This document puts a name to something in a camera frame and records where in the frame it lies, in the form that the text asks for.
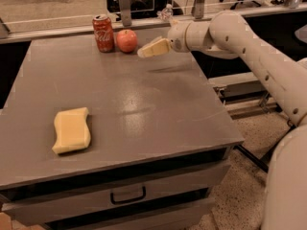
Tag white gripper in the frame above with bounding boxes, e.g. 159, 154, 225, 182
137, 21, 190, 58

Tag red apple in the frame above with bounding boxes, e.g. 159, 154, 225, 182
116, 30, 137, 53

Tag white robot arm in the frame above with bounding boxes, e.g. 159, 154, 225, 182
137, 11, 307, 230

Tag red coke can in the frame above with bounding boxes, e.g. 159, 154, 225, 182
92, 14, 114, 53

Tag clear plastic water bottle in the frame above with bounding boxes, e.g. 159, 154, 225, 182
156, 4, 173, 21

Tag grey drawer cabinet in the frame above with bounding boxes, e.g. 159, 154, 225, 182
0, 35, 243, 230

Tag yellow sponge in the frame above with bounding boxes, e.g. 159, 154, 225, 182
52, 107, 91, 154

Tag metal railing post left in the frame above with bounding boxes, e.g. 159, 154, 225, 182
118, 0, 132, 27

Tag metal railing post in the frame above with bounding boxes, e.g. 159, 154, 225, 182
192, 0, 205, 19
118, 0, 132, 27

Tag metal railing post right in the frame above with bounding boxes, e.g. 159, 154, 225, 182
192, 0, 205, 19

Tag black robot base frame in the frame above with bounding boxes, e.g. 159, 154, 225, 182
234, 125, 295, 173

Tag black drawer handle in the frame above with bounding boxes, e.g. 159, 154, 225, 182
109, 186, 147, 205

